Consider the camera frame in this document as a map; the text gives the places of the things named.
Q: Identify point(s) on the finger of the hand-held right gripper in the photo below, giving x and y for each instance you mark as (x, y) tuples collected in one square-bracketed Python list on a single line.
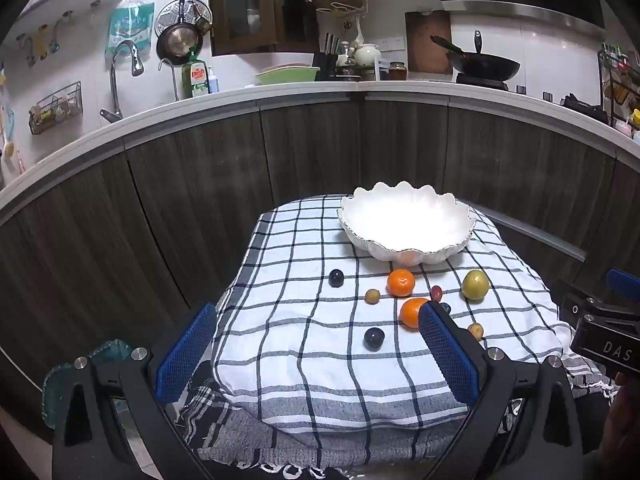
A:
[(622, 281)]

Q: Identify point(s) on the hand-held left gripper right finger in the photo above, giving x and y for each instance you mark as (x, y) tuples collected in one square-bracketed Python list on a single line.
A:
[(445, 355)]

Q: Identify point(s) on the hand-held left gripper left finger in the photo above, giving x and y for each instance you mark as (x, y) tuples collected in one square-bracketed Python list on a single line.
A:
[(185, 355)]

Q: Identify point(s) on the small tan longan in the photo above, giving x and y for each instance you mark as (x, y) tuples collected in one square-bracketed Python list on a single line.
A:
[(475, 331), (372, 296)]

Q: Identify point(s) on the blueberry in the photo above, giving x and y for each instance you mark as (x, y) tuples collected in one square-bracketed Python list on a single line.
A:
[(446, 308)]

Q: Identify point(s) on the green guava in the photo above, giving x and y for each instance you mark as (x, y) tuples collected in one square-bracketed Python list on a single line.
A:
[(475, 285)]

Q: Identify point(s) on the orange tangerine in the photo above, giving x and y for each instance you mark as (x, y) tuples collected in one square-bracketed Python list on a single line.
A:
[(411, 312), (401, 282)]

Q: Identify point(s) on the white scalloped bowl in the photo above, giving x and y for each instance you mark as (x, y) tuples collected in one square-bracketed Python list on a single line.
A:
[(407, 230)]

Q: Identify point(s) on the dark purple plum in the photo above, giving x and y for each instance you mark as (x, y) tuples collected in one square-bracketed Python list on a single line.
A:
[(336, 278), (374, 338)]

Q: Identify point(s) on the red grape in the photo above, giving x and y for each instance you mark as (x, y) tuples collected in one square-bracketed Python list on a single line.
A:
[(436, 292)]

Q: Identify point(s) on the grey plaid fringed cloth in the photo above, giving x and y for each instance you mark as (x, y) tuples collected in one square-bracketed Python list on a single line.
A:
[(240, 435)]

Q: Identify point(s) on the white black checkered cloth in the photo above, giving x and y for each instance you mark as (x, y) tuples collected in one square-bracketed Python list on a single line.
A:
[(310, 340)]

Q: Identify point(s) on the teal glass dish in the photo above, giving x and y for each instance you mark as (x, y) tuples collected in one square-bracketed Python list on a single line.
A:
[(60, 385)]

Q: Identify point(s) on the dark wood-grain kitchen cabinet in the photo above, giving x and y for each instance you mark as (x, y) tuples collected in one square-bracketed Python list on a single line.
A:
[(200, 185)]

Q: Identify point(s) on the black stove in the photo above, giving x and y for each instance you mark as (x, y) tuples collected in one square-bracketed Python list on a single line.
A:
[(480, 83)]

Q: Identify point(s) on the black wok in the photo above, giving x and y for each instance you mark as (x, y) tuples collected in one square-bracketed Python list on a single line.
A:
[(485, 66)]

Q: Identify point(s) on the thin chrome faucet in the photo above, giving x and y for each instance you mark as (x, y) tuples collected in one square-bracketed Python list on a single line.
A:
[(174, 85)]

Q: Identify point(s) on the small white blue bottle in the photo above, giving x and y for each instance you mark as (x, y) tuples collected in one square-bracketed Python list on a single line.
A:
[(213, 82)]

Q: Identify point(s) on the green dish soap bottle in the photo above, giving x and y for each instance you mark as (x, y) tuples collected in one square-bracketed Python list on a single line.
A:
[(197, 77)]

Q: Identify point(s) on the chrome kitchen faucet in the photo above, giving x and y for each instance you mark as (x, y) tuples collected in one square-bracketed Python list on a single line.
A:
[(114, 85)]

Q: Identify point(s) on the small brown jar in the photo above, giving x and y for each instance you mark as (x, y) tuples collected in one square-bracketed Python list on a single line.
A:
[(397, 71)]

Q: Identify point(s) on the green basin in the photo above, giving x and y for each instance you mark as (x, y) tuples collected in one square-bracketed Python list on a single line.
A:
[(287, 76)]

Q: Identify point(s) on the brown wooden cutting board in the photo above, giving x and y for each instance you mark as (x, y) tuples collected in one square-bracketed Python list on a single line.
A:
[(425, 45)]

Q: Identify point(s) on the white teapot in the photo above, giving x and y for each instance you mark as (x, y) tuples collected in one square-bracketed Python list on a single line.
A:
[(367, 55)]

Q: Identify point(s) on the hanging dark frying pan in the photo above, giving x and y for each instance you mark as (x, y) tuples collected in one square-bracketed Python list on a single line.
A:
[(177, 42)]

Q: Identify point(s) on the black knife block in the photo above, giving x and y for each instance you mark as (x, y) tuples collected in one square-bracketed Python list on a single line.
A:
[(325, 65)]

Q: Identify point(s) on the green white plastic bag pack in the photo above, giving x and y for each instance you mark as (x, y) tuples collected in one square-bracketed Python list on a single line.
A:
[(130, 27)]

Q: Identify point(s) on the round metal steamer plate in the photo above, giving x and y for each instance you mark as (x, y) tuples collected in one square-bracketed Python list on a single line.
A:
[(175, 10)]

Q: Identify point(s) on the dark glass cabinet door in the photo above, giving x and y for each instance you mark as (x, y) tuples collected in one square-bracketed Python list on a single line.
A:
[(245, 10)]

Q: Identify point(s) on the white wall outlet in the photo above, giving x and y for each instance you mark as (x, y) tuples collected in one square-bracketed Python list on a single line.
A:
[(392, 43)]

